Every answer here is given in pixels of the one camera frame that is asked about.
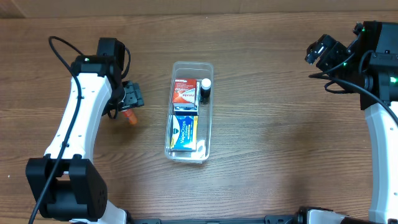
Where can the dark bottle white cap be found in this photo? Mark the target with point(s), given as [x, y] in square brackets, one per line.
[205, 90]

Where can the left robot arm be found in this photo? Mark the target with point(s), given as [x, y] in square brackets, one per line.
[65, 183]

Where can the white blue plaster box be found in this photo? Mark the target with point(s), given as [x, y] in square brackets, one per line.
[186, 110]

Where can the clear plastic container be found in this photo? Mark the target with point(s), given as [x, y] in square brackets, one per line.
[198, 71]

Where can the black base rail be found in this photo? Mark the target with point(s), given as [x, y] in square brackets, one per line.
[268, 219]

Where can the orange bottle white cap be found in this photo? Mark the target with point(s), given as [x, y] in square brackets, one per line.
[130, 115]

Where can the blue yellow VapoDrops box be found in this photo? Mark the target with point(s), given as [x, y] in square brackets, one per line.
[184, 133]

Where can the red white small box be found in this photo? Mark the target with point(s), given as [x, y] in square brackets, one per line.
[184, 92]

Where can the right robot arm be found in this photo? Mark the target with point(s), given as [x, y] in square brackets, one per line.
[368, 67]

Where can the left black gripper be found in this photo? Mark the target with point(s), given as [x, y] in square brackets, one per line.
[134, 98]

